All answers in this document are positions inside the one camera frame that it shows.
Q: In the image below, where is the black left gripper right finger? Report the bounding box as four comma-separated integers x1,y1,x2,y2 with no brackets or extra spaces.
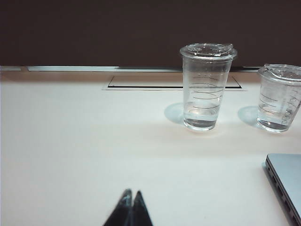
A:
130,190,154,226

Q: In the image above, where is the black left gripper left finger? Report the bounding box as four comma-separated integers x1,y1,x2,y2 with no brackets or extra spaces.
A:
103,188,133,226

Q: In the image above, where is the tall clear plastic lidded cup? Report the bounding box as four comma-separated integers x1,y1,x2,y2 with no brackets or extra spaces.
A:
179,42,238,132

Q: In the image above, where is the silver Dell laptop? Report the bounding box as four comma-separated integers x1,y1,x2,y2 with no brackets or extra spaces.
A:
265,153,301,226

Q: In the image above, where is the short clear plastic lidded cup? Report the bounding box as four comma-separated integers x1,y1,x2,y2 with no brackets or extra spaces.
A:
256,63,301,134

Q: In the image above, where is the wide brown desk divider panel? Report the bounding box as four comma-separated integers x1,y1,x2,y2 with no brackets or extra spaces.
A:
0,0,301,71

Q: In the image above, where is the desk cable flap cover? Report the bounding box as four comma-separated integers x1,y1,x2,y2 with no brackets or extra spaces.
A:
101,75,248,91

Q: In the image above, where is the silver divider mounting rail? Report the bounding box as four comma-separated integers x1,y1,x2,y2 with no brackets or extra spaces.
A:
0,65,184,73

